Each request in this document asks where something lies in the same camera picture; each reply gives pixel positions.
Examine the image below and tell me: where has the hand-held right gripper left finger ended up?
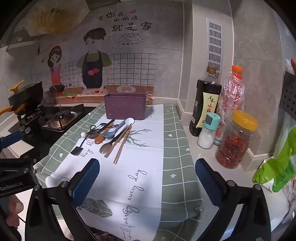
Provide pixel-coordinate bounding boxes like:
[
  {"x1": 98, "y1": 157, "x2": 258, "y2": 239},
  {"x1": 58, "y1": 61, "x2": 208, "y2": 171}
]
[{"x1": 25, "y1": 158, "x2": 100, "y2": 241}]

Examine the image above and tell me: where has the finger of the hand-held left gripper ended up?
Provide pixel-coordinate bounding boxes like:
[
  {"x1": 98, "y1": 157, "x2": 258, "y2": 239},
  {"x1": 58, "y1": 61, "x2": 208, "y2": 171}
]
[{"x1": 0, "y1": 132, "x2": 23, "y2": 151}]

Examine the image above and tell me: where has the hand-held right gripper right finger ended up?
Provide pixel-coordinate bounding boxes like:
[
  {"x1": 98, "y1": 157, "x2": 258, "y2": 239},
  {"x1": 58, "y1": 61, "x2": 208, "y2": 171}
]
[{"x1": 195, "y1": 158, "x2": 271, "y2": 241}]

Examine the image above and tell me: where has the orange utensil handle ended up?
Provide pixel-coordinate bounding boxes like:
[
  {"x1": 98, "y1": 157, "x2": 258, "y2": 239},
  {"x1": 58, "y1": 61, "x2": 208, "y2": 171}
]
[{"x1": 94, "y1": 122, "x2": 114, "y2": 144}]

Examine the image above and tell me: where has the wooden chopstick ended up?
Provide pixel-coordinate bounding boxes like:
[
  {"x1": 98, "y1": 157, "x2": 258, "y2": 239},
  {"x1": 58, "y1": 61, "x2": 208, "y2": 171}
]
[
  {"x1": 113, "y1": 125, "x2": 133, "y2": 164},
  {"x1": 114, "y1": 130, "x2": 130, "y2": 164},
  {"x1": 104, "y1": 125, "x2": 132, "y2": 159}
]

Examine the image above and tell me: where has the blue utensil handle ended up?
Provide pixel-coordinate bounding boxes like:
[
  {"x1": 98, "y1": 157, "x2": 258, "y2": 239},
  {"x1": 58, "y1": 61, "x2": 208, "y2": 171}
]
[{"x1": 103, "y1": 122, "x2": 126, "y2": 139}]

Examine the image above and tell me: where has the purple utensil holder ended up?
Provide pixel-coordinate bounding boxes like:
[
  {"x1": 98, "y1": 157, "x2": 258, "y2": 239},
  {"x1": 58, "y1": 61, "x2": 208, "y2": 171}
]
[{"x1": 104, "y1": 93, "x2": 148, "y2": 120}]

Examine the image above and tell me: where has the person's left hand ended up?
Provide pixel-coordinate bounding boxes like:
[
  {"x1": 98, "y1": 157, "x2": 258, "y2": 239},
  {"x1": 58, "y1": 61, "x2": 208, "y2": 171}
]
[{"x1": 6, "y1": 195, "x2": 23, "y2": 229}]

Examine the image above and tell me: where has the small black spatula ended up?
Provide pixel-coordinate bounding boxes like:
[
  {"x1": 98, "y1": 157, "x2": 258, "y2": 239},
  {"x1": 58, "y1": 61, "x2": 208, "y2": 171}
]
[{"x1": 70, "y1": 138, "x2": 86, "y2": 156}]

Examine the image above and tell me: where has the green and white tablecloth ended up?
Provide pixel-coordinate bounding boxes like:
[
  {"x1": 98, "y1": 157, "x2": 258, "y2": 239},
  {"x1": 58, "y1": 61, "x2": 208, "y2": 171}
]
[{"x1": 33, "y1": 103, "x2": 204, "y2": 241}]

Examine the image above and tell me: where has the salt shaker with teal lid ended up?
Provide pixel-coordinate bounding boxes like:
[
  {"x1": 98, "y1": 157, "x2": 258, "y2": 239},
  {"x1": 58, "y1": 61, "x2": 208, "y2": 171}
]
[{"x1": 197, "y1": 113, "x2": 221, "y2": 149}]

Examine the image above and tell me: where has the chili flake jar, yellow lid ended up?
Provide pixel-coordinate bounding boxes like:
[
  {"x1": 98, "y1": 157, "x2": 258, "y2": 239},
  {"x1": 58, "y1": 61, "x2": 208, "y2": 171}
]
[{"x1": 216, "y1": 110, "x2": 259, "y2": 169}]

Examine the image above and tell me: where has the gas stove burner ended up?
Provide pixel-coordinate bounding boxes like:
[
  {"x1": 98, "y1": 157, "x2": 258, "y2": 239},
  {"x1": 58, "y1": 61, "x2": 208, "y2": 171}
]
[{"x1": 9, "y1": 103, "x2": 86, "y2": 139}]

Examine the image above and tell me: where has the dark soy sauce bottle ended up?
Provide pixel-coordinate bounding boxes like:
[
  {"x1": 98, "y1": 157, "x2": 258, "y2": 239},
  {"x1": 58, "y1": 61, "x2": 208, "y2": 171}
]
[{"x1": 189, "y1": 66, "x2": 222, "y2": 137}]

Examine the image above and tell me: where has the green plastic bag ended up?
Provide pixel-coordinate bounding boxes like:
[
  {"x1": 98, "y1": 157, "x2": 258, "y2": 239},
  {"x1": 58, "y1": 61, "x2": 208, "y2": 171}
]
[{"x1": 252, "y1": 126, "x2": 296, "y2": 193}]

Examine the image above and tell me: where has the plastic bottle of dried chilies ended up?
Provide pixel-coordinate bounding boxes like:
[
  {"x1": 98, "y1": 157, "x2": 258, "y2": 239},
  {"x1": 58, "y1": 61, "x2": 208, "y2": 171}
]
[{"x1": 215, "y1": 65, "x2": 245, "y2": 146}]

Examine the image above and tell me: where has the black perforated rack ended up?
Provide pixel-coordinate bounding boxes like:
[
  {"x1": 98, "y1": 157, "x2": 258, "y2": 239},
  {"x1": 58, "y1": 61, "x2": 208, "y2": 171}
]
[{"x1": 280, "y1": 71, "x2": 296, "y2": 116}]

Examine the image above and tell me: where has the range hood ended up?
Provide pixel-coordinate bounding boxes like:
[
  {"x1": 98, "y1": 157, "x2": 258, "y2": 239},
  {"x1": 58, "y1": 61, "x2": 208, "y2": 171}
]
[{"x1": 0, "y1": 0, "x2": 89, "y2": 52}]

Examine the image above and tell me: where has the white vent grille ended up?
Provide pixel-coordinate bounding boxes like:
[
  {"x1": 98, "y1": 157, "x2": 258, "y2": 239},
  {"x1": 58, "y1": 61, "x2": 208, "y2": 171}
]
[{"x1": 206, "y1": 17, "x2": 224, "y2": 77}]

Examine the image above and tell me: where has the frying pan with yellow handle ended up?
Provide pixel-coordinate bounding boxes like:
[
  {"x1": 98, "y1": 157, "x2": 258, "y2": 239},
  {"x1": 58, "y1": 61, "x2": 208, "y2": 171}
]
[{"x1": 0, "y1": 79, "x2": 44, "y2": 115}]

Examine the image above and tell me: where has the black-handled metal spoon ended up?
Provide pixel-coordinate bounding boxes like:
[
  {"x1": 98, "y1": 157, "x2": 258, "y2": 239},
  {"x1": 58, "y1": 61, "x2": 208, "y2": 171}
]
[{"x1": 87, "y1": 119, "x2": 115, "y2": 139}]

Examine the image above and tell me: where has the cartoon wall poster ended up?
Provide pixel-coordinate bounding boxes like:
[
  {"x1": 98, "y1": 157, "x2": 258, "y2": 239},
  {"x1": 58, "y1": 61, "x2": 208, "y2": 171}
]
[{"x1": 37, "y1": 7, "x2": 158, "y2": 105}]

